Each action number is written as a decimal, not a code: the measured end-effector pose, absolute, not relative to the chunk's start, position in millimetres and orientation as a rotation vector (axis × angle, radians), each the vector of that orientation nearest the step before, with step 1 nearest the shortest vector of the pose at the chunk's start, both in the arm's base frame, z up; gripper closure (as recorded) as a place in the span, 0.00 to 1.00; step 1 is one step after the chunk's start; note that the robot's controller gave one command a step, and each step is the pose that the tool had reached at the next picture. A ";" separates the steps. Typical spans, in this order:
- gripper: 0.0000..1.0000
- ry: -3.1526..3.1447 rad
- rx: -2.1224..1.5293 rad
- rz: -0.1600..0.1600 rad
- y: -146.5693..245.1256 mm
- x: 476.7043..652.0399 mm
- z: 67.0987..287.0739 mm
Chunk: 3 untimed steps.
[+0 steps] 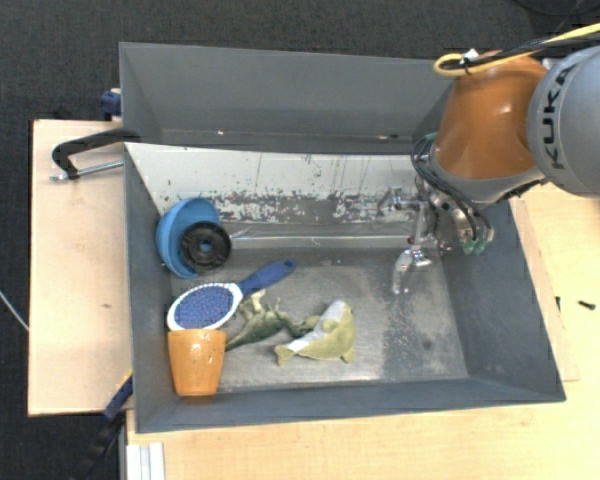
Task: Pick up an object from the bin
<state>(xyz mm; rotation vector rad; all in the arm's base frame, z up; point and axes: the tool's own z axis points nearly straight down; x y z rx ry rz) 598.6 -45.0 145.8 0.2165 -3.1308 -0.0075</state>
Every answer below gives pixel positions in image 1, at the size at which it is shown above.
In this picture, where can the small black screw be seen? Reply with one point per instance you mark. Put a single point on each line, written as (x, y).
(587, 305)

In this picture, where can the black round disc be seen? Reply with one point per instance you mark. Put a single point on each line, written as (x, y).
(205, 248)

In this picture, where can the green toy dinosaur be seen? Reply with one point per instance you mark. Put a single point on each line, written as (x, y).
(260, 325)

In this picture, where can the blue bowl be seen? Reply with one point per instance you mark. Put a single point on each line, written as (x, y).
(175, 223)

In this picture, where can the green and white plush fish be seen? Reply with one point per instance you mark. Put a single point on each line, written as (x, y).
(330, 340)

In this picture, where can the blue and white hairbrush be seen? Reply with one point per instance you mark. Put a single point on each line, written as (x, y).
(205, 305)

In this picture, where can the grey metal bin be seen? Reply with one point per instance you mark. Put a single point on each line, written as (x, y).
(300, 93)

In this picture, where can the orange cup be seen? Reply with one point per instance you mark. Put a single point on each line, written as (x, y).
(196, 363)

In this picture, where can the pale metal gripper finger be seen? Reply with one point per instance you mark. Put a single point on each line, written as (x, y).
(399, 201)
(411, 260)

